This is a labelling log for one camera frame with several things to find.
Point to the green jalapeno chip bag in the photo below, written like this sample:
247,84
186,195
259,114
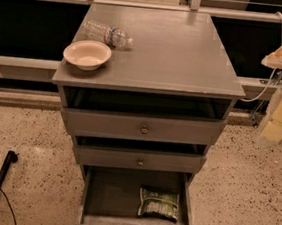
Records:
158,202

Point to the grey wooden drawer cabinet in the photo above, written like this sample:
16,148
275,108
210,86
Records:
177,68

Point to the grey top drawer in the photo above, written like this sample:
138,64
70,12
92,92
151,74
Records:
140,127

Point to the grey middle drawer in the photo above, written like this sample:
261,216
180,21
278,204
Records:
139,159

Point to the grey open bottom drawer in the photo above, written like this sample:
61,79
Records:
111,197

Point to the white paper bowl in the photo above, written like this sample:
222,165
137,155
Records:
87,55

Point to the clear plastic water bottle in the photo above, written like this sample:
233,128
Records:
111,36

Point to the metal railing frame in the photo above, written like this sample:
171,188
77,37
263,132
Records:
59,20

